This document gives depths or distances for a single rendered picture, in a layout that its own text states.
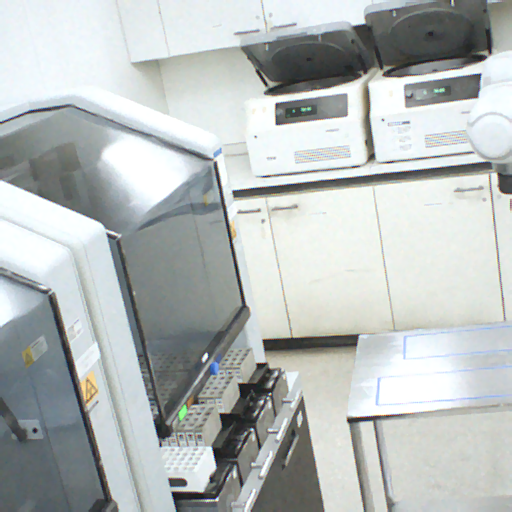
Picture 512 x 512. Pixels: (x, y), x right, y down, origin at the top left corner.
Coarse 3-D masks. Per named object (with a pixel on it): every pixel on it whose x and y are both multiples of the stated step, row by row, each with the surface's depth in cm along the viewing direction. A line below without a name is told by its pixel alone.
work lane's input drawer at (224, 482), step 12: (216, 468) 193; (228, 468) 192; (216, 480) 188; (228, 480) 190; (180, 492) 186; (192, 492) 186; (204, 492) 185; (216, 492) 185; (228, 492) 190; (240, 492) 196; (252, 492) 193; (180, 504) 186; (192, 504) 185; (204, 504) 184; (216, 504) 183; (228, 504) 189; (240, 504) 190
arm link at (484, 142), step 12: (492, 96) 139; (504, 96) 138; (480, 108) 137; (492, 108) 135; (504, 108) 135; (468, 120) 140; (480, 120) 136; (492, 120) 134; (504, 120) 134; (468, 132) 139; (480, 132) 136; (492, 132) 135; (504, 132) 134; (480, 144) 136; (492, 144) 136; (504, 144) 135; (480, 156) 139; (492, 156) 136; (504, 156) 136
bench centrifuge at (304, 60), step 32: (288, 32) 396; (320, 32) 391; (352, 32) 392; (256, 64) 425; (288, 64) 425; (320, 64) 426; (352, 64) 426; (256, 96) 416; (288, 96) 401; (320, 96) 395; (352, 96) 390; (256, 128) 403; (288, 128) 398; (320, 128) 393; (352, 128) 389; (256, 160) 408; (288, 160) 403; (320, 160) 399; (352, 160) 394
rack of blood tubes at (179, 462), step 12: (168, 456) 193; (180, 456) 191; (192, 456) 191; (204, 456) 189; (168, 468) 188; (180, 468) 187; (192, 468) 187; (204, 468) 188; (168, 480) 194; (180, 480) 193; (192, 480) 185; (204, 480) 187
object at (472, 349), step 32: (384, 352) 231; (416, 352) 228; (448, 352) 225; (480, 352) 221; (352, 384) 218; (384, 384) 215; (416, 384) 212; (448, 384) 209; (480, 384) 206; (352, 416) 203; (384, 416) 202; (416, 416) 200; (384, 448) 253; (384, 480) 256
